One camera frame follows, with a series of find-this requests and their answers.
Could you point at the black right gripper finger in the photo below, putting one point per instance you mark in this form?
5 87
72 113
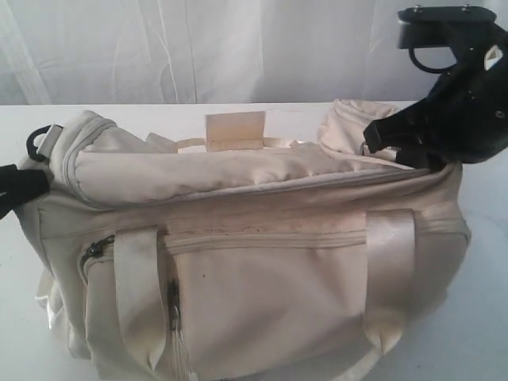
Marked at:
396 131
419 156

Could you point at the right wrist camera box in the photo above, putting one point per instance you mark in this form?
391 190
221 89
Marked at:
425 26

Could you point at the white backdrop curtain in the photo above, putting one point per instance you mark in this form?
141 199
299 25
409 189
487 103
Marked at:
135 52

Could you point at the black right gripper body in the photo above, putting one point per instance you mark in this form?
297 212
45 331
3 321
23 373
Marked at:
465 114

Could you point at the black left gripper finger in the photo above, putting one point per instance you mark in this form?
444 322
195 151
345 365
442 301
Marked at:
20 186

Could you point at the cream white duffel bag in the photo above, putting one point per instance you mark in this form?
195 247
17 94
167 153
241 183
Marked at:
225 256

